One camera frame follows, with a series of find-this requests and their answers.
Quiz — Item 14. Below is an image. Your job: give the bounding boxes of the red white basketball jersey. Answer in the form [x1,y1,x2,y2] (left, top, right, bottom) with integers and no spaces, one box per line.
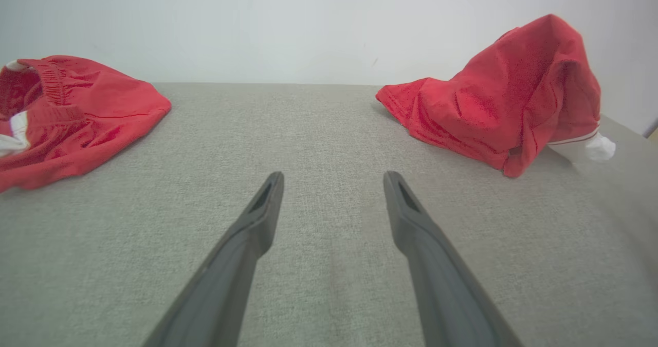
[375,14,616,178]

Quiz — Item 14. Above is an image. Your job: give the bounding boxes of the red white shorts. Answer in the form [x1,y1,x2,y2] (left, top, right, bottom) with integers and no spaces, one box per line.
[0,55,172,193]

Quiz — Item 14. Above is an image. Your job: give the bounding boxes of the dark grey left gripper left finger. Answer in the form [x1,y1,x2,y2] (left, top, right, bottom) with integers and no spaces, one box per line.
[141,171,285,347]

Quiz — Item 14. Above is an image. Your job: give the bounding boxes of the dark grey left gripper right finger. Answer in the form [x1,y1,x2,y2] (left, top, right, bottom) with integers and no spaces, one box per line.
[383,171,525,347]

